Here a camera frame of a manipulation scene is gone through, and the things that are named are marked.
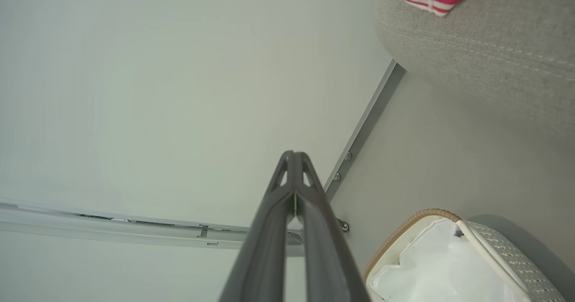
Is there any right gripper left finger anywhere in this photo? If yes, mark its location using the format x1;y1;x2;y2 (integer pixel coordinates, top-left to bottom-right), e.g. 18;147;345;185
219;151;295;302

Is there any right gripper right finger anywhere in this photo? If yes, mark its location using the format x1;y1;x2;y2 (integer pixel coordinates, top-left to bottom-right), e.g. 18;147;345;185
294;151;371;302

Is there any white woven laundry basket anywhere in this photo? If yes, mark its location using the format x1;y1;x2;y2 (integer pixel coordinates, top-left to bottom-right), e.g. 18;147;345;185
362;209;566;302

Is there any grey metal baseboard strip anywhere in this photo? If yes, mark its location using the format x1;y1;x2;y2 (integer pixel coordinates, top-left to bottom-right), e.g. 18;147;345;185
323;59;407;201
0;198;306;258

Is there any grey fabric sofa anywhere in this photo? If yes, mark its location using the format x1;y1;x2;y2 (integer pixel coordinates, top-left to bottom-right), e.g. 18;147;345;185
374;0;575;150

